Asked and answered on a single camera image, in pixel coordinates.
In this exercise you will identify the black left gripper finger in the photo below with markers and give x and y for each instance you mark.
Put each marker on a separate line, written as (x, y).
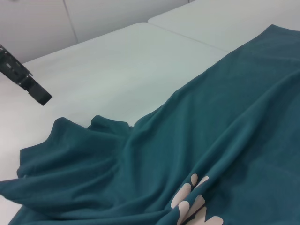
(23, 77)

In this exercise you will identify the teal t-shirt with cream letters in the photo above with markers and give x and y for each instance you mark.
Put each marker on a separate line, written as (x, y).
(187, 140)

